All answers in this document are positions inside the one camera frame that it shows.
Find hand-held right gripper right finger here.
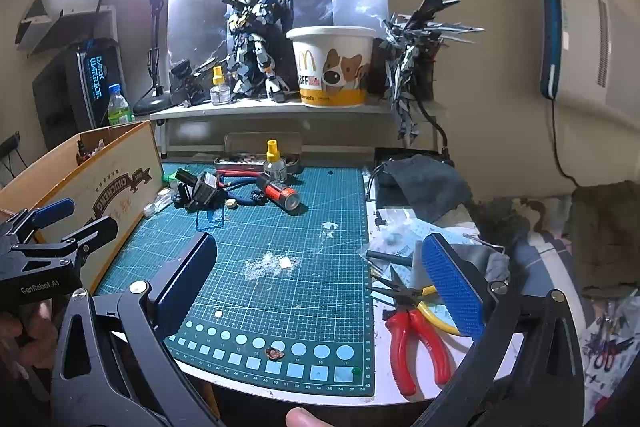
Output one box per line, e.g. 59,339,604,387
415,232,586,427

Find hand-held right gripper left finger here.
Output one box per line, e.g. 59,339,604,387
50,232,221,427

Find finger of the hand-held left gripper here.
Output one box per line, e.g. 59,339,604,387
0,198,76,239
27,216,119,269

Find yellow-handled pliers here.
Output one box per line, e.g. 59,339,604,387
367,272,463,338

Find printed cardboard box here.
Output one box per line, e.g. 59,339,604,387
0,121,166,303

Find red spray can black cap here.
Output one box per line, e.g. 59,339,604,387
255,174,302,212

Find clear bottle yellow cap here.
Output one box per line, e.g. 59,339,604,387
210,66,232,106
262,139,288,182

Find person's left hand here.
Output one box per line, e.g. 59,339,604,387
0,302,58,373

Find person's right hand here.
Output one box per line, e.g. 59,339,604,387
285,407,328,427

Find white tube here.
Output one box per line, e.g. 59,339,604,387
410,237,428,293

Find light grey fabric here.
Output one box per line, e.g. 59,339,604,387
450,242,511,283

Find black pen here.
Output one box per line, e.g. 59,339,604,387
365,248,416,264

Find small clear plastic bags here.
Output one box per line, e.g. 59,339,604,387
142,187,173,215

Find clear bag with parts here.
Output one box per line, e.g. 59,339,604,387
372,207,481,258

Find black white block part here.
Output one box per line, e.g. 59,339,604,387
172,172,226,212

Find patterned bedsheet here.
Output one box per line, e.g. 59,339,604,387
470,194,640,308

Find dark grey cloth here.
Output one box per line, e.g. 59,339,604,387
385,157,473,223

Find black computer tower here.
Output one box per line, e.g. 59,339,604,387
32,38,128,150

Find green cutting mat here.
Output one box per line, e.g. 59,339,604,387
95,162,376,405

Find plastic bottle green label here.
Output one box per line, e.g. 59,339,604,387
106,83,135,126

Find metal tin box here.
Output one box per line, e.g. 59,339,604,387
216,132,304,175

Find black desk lamp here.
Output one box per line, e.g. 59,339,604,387
95,0,211,115

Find olive green blanket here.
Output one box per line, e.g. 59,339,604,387
570,179,640,303

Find printed manual sheet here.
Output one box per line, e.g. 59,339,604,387
580,297,636,403

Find black winged robot model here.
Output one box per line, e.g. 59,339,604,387
380,0,486,142

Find blue white robot model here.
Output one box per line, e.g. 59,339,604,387
220,0,296,102

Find paper bucket dog print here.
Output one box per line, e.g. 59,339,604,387
286,26,377,108

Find white air conditioner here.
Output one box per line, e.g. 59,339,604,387
555,0,640,128

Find blue transparent plastic frame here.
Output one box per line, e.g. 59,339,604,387
192,204,227,230

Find red-handled pliers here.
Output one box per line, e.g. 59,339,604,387
380,267,453,398

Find blue-handled nippers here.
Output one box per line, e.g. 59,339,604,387
220,177,273,208

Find red-handled nippers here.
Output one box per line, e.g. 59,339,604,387
215,168,266,180

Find black cable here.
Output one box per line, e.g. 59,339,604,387
550,97,581,188

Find white wall shelf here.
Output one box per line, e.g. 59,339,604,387
14,0,118,58

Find blue white wall device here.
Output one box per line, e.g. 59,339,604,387
537,0,567,100

